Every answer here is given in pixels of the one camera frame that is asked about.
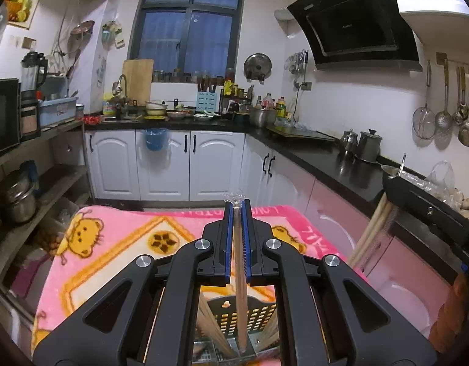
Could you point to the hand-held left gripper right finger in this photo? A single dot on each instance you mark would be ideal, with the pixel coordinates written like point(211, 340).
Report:
point(248, 244)

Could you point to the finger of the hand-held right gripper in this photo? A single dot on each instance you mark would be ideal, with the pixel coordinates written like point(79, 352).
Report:
point(421, 207)

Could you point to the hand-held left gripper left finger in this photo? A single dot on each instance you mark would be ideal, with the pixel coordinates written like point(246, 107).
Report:
point(228, 244)

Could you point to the bamboo chopstick pair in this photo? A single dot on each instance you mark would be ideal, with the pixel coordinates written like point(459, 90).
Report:
point(371, 228)
point(215, 328)
point(270, 335)
point(240, 305)

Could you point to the dark green utensil holder basket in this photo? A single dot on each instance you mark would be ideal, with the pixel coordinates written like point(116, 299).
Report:
point(257, 316)

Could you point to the person's right forearm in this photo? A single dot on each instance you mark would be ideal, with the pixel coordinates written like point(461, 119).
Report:
point(448, 312)

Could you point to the clear plastic bag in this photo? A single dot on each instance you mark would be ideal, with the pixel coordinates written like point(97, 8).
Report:
point(440, 177)

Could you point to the pile of ginger roots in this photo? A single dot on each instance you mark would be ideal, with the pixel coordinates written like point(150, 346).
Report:
point(465, 206)

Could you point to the steel bowl with spoon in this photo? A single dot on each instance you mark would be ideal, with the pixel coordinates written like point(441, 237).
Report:
point(392, 169)

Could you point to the steel pot with lid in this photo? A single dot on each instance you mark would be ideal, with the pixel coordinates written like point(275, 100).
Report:
point(369, 146)

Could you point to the hanging mesh strainer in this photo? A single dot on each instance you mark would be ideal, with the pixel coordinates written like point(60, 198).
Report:
point(424, 124)

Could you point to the hanging steel ladle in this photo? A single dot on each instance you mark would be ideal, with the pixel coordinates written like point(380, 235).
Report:
point(466, 133)

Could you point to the hanging slotted ladle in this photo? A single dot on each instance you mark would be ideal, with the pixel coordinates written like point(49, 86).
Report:
point(444, 118)

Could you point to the small steel kettle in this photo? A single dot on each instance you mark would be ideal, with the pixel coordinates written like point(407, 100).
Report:
point(348, 142)

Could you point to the black kitchen countertop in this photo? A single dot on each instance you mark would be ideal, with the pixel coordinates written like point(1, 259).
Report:
point(314, 156)

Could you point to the pink printed bear blanket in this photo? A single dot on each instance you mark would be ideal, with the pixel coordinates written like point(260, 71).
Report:
point(116, 236)

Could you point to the black induction cooktop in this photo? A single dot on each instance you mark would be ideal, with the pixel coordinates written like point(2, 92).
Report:
point(299, 132)

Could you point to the hanging blue plastic bag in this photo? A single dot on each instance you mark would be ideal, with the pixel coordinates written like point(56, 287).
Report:
point(155, 140)

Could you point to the large steel stockpot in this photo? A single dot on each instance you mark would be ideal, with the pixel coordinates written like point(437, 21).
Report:
point(261, 117)

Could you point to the white kitchen cabinet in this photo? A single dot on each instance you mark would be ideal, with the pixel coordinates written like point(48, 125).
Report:
point(116, 167)

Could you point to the yellow oil bottle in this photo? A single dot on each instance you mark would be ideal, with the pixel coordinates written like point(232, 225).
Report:
point(281, 108)

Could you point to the light blue knife block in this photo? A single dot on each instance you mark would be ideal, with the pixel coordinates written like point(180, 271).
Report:
point(207, 102)

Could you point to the stacked bowls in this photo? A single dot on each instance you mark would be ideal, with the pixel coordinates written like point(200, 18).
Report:
point(156, 108)

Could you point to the row of spice jars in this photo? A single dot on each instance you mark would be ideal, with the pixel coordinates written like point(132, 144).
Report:
point(188, 76)

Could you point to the hanging steel pot lid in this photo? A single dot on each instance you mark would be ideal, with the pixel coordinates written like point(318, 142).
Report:
point(258, 68)

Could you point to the wooden cutting board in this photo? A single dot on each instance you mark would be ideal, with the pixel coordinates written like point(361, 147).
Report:
point(138, 82)

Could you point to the wooden shelf unit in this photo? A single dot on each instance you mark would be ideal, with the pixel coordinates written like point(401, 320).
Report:
point(47, 183)

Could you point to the black range hood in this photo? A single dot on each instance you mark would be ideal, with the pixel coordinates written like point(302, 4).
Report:
point(356, 26)

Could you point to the steel kitchen faucet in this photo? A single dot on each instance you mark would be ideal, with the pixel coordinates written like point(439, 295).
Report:
point(120, 84)

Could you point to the stacked steel pots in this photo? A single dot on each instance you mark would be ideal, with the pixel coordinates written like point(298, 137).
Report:
point(19, 198)

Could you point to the light blue dish tray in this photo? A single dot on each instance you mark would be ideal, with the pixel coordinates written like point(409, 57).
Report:
point(59, 112)

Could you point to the dark framed window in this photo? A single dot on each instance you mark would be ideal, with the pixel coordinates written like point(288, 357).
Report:
point(188, 19)

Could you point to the hanging copper pan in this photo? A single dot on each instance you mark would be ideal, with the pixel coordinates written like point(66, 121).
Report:
point(81, 32)

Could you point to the black microwave oven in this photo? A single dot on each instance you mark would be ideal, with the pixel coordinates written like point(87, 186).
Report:
point(3, 118)

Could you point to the black blender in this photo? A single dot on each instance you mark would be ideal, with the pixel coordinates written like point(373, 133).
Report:
point(32, 76)

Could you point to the framed fruit picture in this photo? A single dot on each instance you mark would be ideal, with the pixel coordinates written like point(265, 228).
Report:
point(20, 5)

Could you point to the wall power socket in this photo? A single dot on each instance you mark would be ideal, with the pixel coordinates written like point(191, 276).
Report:
point(307, 85)

